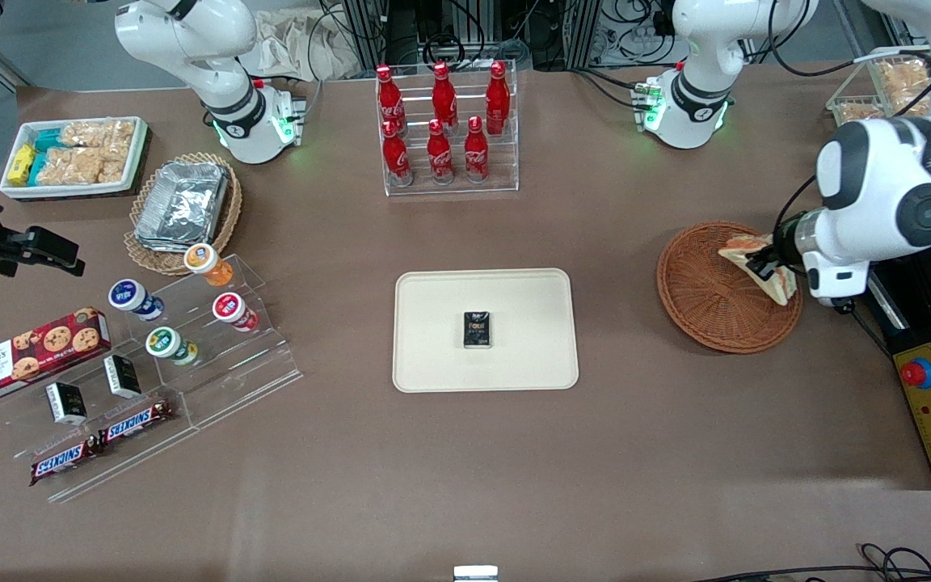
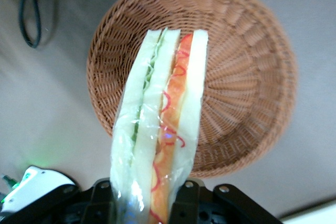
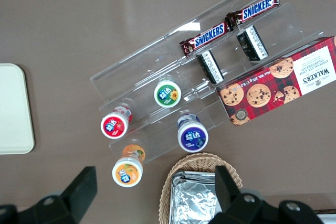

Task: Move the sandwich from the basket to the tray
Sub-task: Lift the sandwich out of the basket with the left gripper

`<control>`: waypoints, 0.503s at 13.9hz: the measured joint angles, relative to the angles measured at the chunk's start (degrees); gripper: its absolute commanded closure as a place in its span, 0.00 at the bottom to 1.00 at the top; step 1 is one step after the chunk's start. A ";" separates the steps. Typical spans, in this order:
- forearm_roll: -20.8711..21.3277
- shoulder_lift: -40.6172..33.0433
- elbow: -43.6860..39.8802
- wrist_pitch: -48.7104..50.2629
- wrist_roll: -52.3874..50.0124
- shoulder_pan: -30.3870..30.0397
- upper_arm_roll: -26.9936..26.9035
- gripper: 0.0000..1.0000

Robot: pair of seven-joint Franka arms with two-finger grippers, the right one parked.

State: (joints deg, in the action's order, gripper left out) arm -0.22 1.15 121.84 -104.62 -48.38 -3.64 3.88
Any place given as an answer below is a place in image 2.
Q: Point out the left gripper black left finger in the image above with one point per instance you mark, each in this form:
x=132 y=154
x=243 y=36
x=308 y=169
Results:
x=99 y=205

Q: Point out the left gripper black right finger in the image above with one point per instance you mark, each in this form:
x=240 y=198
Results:
x=187 y=203

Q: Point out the triangle sandwich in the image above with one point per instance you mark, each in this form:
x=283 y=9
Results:
x=162 y=103

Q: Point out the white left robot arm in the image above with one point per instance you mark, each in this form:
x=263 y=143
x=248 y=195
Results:
x=31 y=184

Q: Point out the cream plastic tray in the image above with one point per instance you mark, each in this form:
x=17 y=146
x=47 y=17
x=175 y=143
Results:
x=315 y=216

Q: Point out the brown wicker basket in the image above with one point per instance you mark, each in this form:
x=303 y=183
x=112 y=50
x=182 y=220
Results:
x=241 y=77

